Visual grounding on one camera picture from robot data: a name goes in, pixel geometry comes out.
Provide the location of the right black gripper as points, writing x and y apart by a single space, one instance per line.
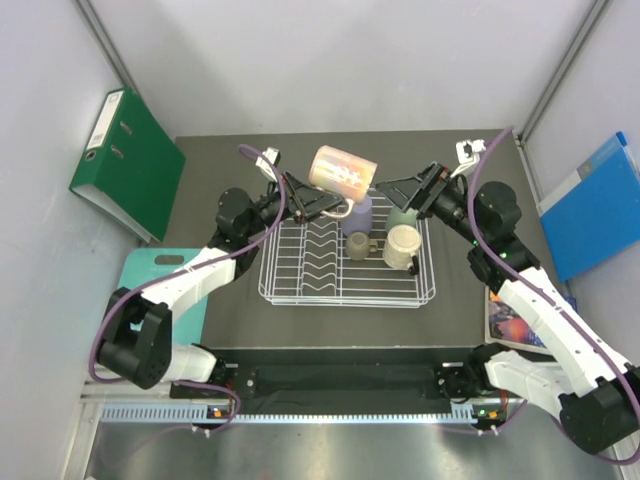
421 191

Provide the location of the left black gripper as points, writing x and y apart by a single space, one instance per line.
311 200

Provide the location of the sage green cup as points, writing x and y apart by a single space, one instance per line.
397 217

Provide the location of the lilac plastic cup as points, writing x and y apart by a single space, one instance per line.
360 219

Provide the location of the cream mug black handle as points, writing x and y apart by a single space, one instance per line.
401 249

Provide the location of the small taupe ceramic mug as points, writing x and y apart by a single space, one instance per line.
360 246

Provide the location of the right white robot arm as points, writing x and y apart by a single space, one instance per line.
593 394

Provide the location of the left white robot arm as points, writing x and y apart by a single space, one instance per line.
136 339

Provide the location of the colourful book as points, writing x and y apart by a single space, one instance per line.
505 326

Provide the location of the green lever arch binder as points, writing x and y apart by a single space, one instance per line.
130 167

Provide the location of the blue folder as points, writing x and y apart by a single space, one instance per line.
593 214

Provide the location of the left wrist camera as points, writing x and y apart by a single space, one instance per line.
269 156

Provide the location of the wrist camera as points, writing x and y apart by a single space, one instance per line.
269 156
469 151

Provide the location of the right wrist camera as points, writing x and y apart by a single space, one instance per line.
469 151

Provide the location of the white wire dish rack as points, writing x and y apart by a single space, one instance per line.
306 265

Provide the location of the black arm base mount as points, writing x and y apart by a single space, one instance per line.
341 380

